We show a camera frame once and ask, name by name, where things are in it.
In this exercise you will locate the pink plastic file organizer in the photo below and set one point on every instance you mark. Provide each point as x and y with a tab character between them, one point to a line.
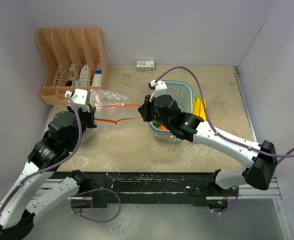
65	50

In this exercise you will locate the small green white box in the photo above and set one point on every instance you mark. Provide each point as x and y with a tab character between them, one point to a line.
145	65

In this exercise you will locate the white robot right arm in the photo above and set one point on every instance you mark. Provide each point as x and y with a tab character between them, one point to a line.
258	162

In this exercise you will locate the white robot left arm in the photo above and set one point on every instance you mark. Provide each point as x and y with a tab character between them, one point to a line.
21	208

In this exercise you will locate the green cucumber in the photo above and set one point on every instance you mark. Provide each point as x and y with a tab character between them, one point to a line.
157	124

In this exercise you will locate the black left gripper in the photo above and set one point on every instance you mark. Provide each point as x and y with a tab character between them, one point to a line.
88	115

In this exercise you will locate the white bottle in organizer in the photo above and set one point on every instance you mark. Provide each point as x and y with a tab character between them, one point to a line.
84	76

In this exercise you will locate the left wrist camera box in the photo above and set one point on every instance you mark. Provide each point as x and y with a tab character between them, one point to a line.
80	99

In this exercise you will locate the small orange tangerine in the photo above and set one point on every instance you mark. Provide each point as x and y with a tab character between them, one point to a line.
161	127

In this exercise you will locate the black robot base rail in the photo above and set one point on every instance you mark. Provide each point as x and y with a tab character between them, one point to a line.
171	188

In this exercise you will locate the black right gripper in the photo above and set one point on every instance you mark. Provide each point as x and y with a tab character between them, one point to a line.
146	108

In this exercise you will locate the light blue plastic basket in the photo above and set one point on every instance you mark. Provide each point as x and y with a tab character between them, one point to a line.
183	94

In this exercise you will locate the clear zip bag orange zipper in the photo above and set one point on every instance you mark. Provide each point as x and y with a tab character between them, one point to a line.
88	135

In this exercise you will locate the yellow banana bunch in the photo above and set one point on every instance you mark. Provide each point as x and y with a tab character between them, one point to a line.
198	107

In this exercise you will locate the white blue box in organizer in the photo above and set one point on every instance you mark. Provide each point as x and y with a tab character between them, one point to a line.
97	78

